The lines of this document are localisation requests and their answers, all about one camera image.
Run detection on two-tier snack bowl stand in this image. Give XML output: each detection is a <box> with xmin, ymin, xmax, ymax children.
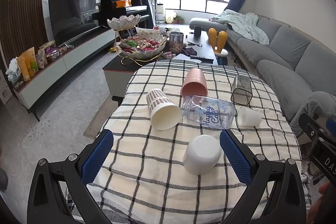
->
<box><xmin>106</xmin><ymin>15</ymin><xmax>168</xmax><ymax>66</ymax></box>

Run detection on checkered tablecloth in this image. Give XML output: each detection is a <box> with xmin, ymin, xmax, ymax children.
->
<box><xmin>87</xmin><ymin>60</ymin><xmax>302</xmax><ymax>223</ymax></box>

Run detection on grey sectional sofa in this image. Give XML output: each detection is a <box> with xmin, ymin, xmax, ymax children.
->
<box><xmin>188</xmin><ymin>12</ymin><xmax>336</xmax><ymax>135</ymax></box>

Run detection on white plastic cup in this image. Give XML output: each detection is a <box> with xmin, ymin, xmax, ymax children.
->
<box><xmin>183</xmin><ymin>135</ymin><xmax>222</xmax><ymax>175</ymax></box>

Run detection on black coffee table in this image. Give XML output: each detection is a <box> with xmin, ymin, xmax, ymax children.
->
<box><xmin>102</xmin><ymin>27</ymin><xmax>219</xmax><ymax>106</ymax></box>

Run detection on person's right hand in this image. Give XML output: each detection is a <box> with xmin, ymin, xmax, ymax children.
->
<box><xmin>306</xmin><ymin>182</ymin><xmax>330</xmax><ymax>224</ymax></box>

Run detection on small white disposable cup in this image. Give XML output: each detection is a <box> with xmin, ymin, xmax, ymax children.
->
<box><xmin>237</xmin><ymin>107</ymin><xmax>262</xmax><ymax>127</ymax></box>

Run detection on black television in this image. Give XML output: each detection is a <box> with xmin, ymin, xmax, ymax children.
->
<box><xmin>49</xmin><ymin>0</ymin><xmax>98</xmax><ymax>46</ymax></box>

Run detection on black remote control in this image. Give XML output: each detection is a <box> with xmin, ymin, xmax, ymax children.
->
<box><xmin>190</xmin><ymin>55</ymin><xmax>214</xmax><ymax>64</ymax></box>

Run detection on pink plastic cup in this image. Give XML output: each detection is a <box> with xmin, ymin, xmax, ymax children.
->
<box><xmin>181</xmin><ymin>68</ymin><xmax>208</xmax><ymax>97</ymax></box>

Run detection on dark mug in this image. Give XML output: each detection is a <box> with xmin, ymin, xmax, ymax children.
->
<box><xmin>194</xmin><ymin>26</ymin><xmax>202</xmax><ymax>38</ymax></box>

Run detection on clear printed plastic cup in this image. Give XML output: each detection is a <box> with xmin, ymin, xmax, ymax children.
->
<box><xmin>182</xmin><ymin>96</ymin><xmax>236</xmax><ymax>130</ymax></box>

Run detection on light green blanket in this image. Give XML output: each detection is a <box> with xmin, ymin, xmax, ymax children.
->
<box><xmin>210</xmin><ymin>9</ymin><xmax>269</xmax><ymax>46</ymax></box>

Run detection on white papers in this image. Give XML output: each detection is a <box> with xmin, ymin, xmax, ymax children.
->
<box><xmin>173</xmin><ymin>53</ymin><xmax>202</xmax><ymax>64</ymax></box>

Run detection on orange snack bag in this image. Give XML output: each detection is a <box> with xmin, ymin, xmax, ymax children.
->
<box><xmin>16</xmin><ymin>47</ymin><xmax>38</xmax><ymax>82</ymax></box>

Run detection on white tv cabinet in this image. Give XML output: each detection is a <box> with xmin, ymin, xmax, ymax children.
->
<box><xmin>15</xmin><ymin>29</ymin><xmax>116</xmax><ymax>120</ymax></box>

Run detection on patterned paper cup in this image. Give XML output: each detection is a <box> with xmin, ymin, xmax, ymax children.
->
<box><xmin>146</xmin><ymin>89</ymin><xmax>182</xmax><ymax>131</ymax></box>

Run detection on black upright piano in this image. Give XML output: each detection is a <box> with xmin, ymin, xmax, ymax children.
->
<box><xmin>97</xmin><ymin>0</ymin><xmax>150</xmax><ymax>28</ymax></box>

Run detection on smoky clear square cup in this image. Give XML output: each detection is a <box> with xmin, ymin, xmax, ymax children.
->
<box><xmin>231</xmin><ymin>75</ymin><xmax>253</xmax><ymax>106</ymax></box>

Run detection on clear jar of nuts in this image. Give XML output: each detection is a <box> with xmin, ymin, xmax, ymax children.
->
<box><xmin>169</xmin><ymin>31</ymin><xmax>184</xmax><ymax>55</ymax></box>

